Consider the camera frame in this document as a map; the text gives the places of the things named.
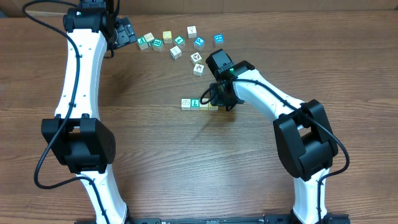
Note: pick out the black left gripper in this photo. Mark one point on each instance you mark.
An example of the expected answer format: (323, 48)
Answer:
(125, 32)

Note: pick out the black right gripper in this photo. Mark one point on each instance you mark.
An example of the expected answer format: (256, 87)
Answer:
(217, 101)

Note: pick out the yellow sided picture block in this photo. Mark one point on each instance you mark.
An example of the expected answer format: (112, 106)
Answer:
(204, 106)

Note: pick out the green L wooden block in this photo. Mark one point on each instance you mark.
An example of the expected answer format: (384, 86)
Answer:
(195, 104)

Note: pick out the white patterned wooden block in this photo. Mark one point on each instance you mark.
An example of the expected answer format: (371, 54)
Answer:
(186, 104)

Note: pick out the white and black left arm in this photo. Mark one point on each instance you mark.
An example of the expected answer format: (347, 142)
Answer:
(76, 136)

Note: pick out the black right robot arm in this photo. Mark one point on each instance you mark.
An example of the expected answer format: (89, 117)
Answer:
(303, 135)

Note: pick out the green letter block far left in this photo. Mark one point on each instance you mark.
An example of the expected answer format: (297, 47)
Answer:
(142, 43)

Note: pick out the plain wooden block number two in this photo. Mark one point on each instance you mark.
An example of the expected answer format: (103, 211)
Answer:
(149, 38)

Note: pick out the white block brown acorn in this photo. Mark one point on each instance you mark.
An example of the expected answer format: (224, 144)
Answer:
(198, 70)

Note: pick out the green R wooden block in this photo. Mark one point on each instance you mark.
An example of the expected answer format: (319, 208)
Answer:
(158, 45)

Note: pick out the yellow top wooden block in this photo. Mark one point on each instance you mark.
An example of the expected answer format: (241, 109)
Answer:
(167, 37)

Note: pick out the white block brown animal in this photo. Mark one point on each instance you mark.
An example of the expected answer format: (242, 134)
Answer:
(196, 58)

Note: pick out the white block blue side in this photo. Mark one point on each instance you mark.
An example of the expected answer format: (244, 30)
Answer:
(175, 52)

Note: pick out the green number four block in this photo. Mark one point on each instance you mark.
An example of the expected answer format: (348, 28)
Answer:
(179, 41)

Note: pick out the blue top wooden block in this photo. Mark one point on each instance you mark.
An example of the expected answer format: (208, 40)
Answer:
(218, 40)

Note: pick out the blue P wooden block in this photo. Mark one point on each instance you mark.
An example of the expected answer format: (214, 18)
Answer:
(199, 43)

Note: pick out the white wooden block top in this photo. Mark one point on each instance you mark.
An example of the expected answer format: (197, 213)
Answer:
(192, 32)

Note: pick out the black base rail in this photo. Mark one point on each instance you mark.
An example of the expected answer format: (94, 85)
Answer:
(265, 219)

